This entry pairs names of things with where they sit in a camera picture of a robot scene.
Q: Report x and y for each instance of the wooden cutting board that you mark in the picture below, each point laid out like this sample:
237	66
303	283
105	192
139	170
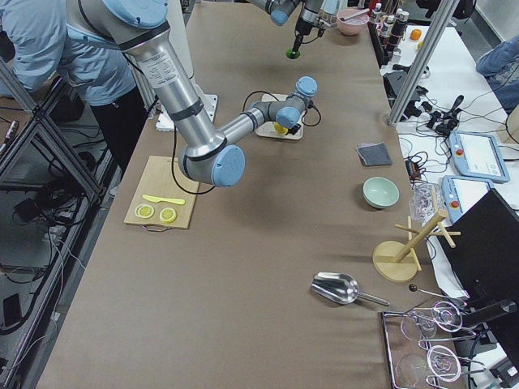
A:
162	177

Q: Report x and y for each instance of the lower teach pendant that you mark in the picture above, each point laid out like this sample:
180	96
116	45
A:
461	193

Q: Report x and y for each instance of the green lime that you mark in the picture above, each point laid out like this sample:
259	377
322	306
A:
290	54

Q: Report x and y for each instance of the yellow lemon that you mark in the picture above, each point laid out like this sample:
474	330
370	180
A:
280	130

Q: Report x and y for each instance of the yellow plastic knife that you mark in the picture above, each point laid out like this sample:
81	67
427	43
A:
159	199

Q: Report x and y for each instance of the left lemon slice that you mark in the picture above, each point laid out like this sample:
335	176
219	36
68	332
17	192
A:
144	211

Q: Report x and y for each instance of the grey folded cloth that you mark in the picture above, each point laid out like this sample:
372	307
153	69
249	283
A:
373	154

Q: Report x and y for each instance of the glass tray with rack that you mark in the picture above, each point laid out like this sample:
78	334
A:
420	349

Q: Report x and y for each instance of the black monitor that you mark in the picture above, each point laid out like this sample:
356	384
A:
485	258

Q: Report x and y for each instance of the upper teach pendant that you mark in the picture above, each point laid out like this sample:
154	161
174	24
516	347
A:
478	155

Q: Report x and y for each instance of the aluminium frame post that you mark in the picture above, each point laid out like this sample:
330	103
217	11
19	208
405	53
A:
431	39

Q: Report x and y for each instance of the metal scoop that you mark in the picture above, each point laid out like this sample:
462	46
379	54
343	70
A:
342	289

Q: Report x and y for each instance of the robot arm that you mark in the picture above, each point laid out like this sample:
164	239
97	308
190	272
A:
308	18
154	34

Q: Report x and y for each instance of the pink bowl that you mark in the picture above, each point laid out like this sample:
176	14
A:
351	22

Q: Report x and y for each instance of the clear plastic container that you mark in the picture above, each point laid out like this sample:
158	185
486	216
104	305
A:
422	201

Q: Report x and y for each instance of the person in blue shirt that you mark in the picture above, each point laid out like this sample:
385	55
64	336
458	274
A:
102	77

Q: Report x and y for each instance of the right lemon slice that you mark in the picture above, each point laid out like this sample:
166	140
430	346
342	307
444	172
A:
168	215

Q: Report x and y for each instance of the wooden mug tree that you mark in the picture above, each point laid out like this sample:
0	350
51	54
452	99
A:
398	261

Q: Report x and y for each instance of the orange fruit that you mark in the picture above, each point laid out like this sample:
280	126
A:
415	34

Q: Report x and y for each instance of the green bowl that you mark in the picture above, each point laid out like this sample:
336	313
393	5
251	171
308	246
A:
380	192

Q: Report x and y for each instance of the lemon slice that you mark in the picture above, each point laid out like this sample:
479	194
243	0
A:
144	211
168	215

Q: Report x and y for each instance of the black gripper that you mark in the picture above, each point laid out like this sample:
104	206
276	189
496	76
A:
302	27
293	130

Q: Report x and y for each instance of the white rabbit tray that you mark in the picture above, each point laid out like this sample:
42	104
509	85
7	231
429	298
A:
268	129

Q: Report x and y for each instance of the teach pendant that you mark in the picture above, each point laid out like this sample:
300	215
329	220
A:
461	193
478	155

